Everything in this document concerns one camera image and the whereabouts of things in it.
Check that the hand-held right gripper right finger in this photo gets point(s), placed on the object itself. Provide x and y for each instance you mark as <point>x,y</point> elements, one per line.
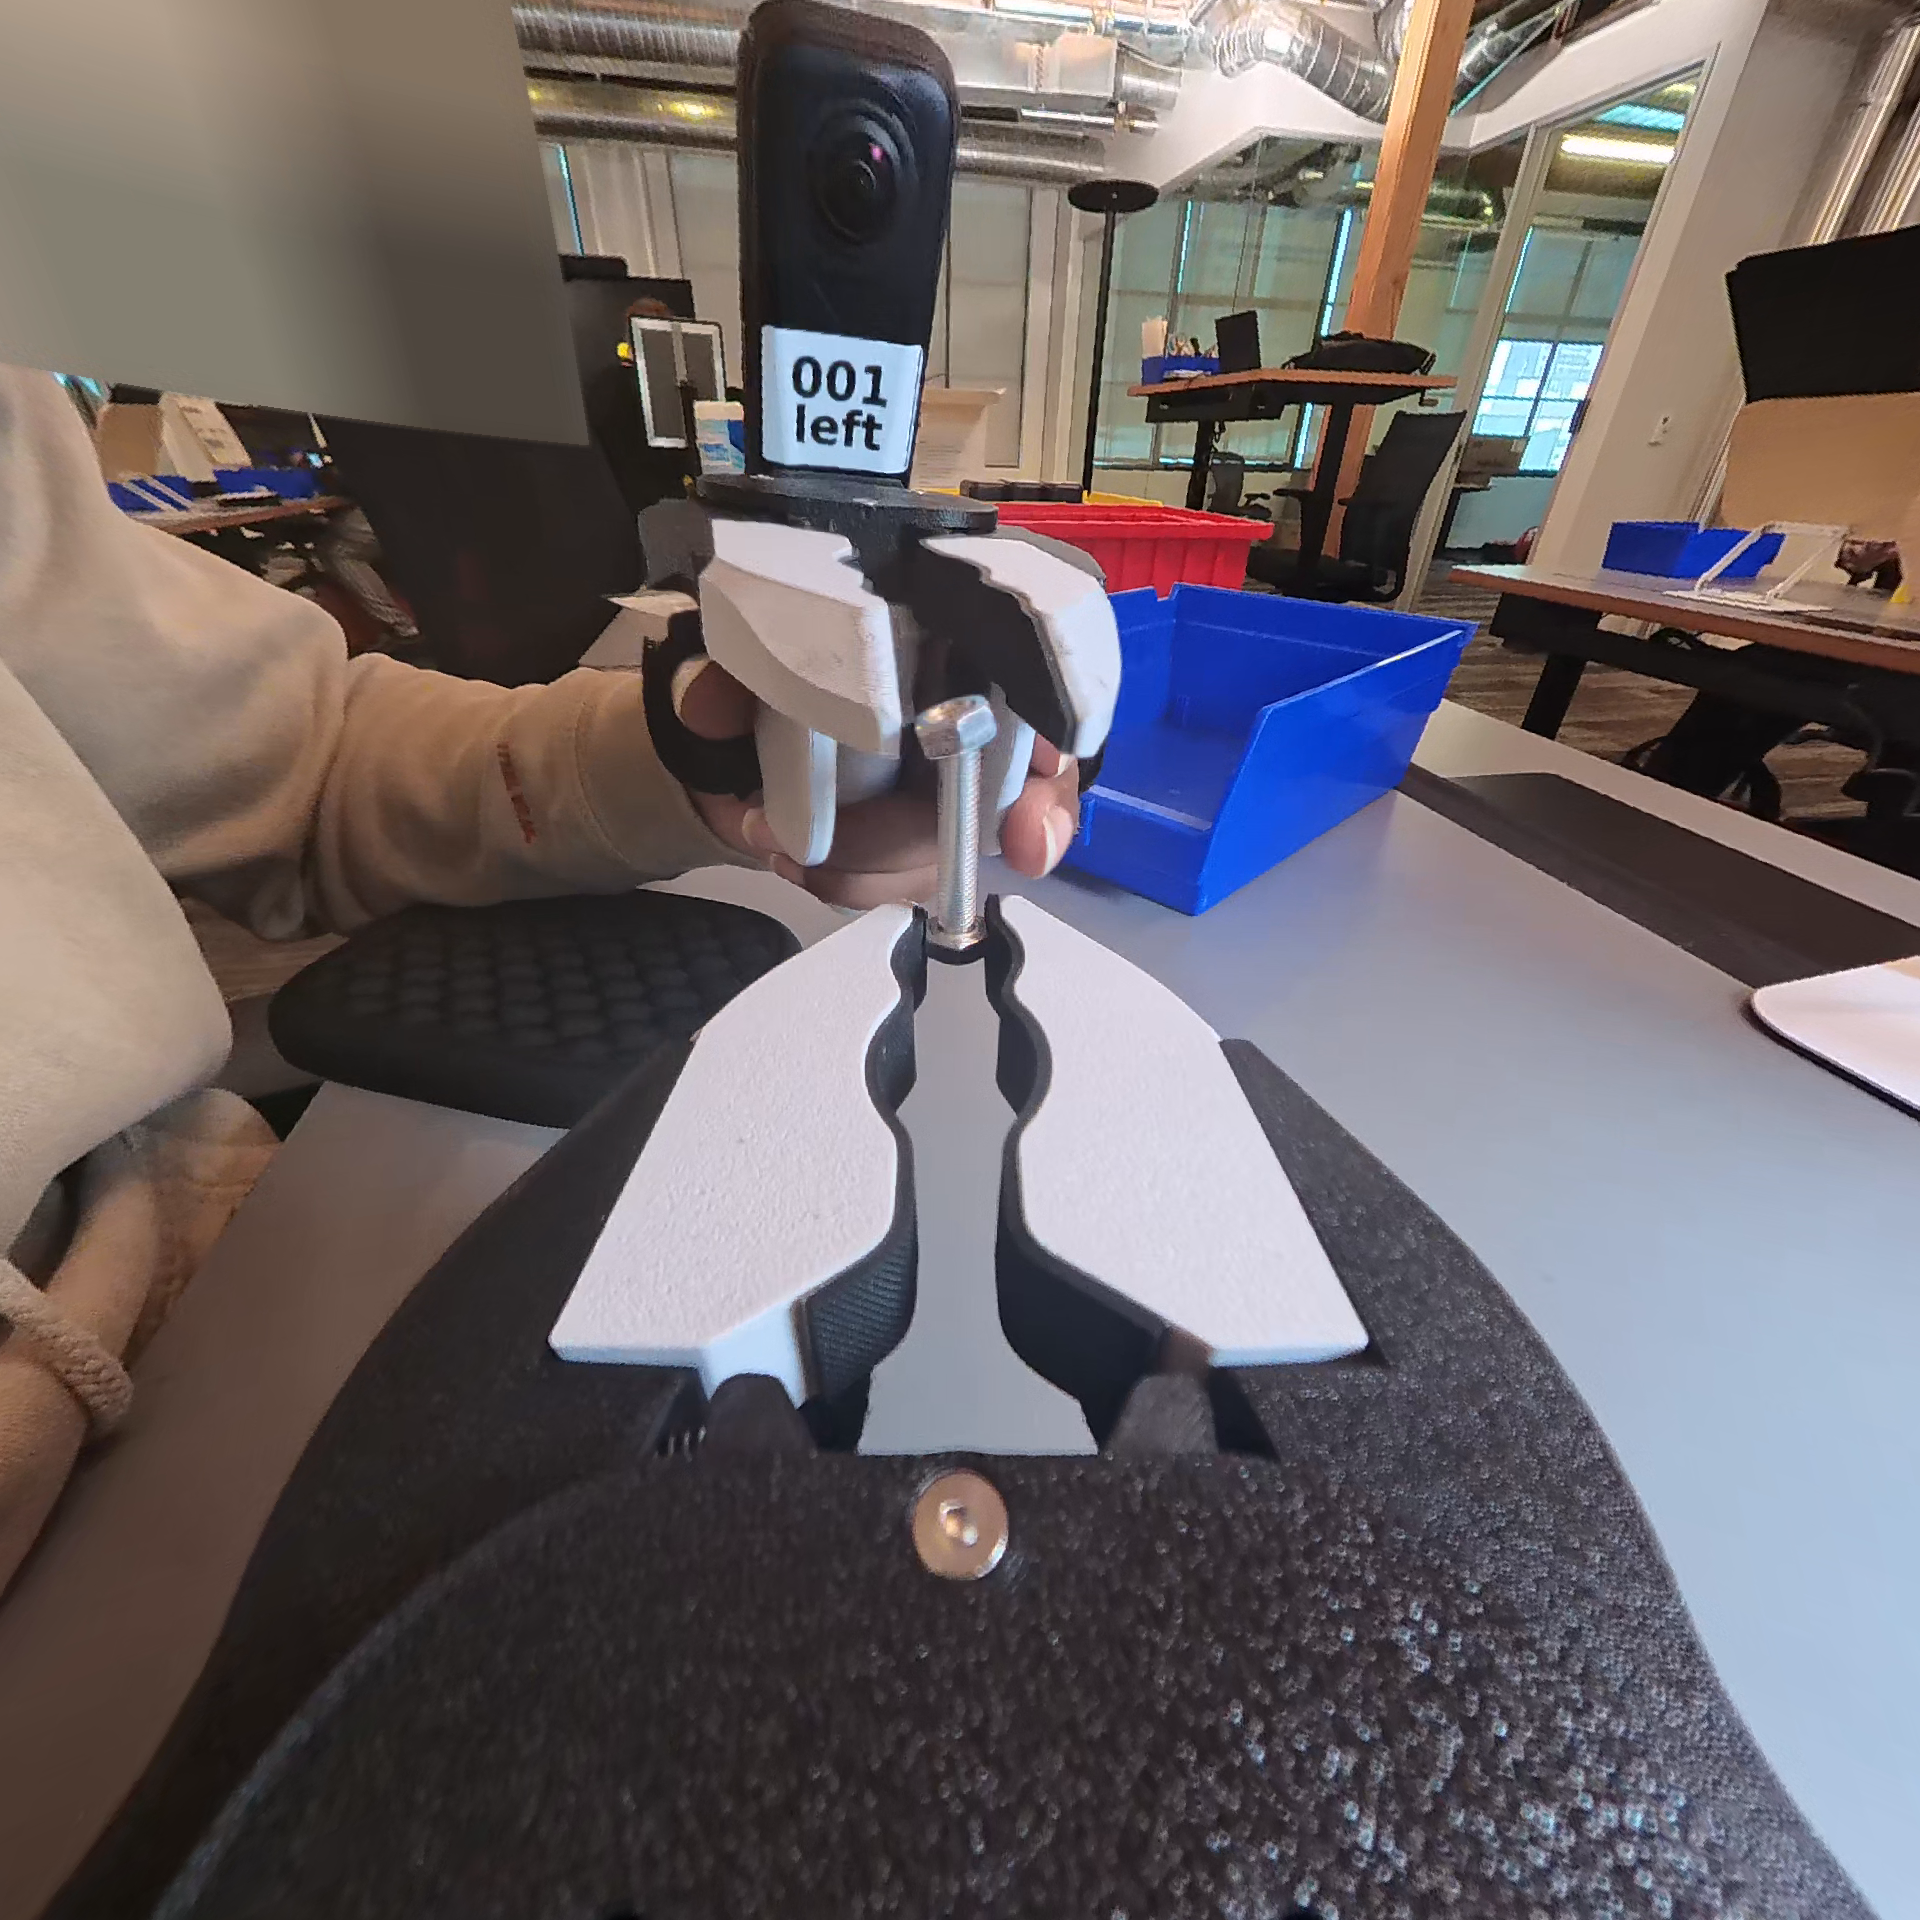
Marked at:
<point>1186,1187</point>

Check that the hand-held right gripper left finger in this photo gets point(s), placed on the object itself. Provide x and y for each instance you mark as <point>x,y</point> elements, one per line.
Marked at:
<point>737,1187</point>

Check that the black floor lamp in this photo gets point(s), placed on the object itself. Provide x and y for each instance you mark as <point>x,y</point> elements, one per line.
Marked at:
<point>1112,333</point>

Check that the person's torso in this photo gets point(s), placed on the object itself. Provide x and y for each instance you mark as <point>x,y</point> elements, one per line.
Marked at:
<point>92,902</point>

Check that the white document stand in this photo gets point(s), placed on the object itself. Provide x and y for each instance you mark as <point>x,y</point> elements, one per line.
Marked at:
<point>1854,1036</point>

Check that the blue plastic bin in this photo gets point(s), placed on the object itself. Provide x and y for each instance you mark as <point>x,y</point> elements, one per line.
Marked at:
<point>1291,751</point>
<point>1680,553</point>

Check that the person's left forearm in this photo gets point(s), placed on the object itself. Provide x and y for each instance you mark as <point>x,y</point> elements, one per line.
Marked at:
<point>480,780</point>

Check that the black mesh office chair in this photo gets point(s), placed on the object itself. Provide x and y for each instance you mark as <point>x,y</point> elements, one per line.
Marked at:
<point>451,556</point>

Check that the wooden office desk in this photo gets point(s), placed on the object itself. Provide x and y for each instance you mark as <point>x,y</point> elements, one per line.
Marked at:
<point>1710,607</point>

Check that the wooden standing desk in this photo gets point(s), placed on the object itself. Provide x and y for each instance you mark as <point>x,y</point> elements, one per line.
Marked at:
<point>1276,384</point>

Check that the person's left hand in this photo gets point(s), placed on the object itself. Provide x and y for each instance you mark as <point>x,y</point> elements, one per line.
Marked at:
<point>900,855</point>

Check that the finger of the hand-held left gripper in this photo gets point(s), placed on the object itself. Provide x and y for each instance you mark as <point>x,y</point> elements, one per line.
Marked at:
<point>796,631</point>
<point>1044,637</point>

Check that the black computer monitor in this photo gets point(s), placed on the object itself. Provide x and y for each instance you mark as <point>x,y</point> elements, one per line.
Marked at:
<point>1832,317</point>

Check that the small steel hex nut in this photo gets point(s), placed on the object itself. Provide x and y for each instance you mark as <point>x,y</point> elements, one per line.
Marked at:
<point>956,724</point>

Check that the red plastic bin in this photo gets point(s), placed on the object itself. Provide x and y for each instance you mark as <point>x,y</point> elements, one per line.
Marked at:
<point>1155,550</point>

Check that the black backpack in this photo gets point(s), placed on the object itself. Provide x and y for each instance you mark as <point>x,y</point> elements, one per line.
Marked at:
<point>1355,355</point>

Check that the black wrist rest pad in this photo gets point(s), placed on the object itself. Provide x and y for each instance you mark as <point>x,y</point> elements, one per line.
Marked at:
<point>511,1006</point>

